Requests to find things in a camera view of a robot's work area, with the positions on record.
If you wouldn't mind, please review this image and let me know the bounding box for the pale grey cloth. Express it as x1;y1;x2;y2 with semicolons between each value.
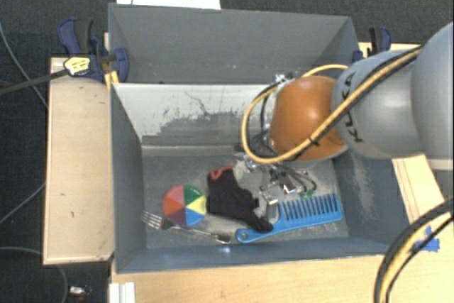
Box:
232;158;270;219

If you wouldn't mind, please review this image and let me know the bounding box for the blue plastic comb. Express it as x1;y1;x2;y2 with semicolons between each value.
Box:
235;192;345;244

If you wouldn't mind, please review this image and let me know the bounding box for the black cloth with red trim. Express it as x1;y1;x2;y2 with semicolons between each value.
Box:
206;165;275;234

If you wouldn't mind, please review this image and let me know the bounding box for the multicoloured round disc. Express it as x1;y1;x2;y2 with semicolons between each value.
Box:
162;184;208;228

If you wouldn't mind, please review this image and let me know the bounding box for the silver metal fork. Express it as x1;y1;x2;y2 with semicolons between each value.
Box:
140;211;232;246

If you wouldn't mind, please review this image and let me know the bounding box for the grey metal bin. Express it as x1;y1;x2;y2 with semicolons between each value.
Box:
107;2;409;275

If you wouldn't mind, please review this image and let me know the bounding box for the pale wood flat board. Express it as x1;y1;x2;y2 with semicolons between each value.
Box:
42;56;116;265

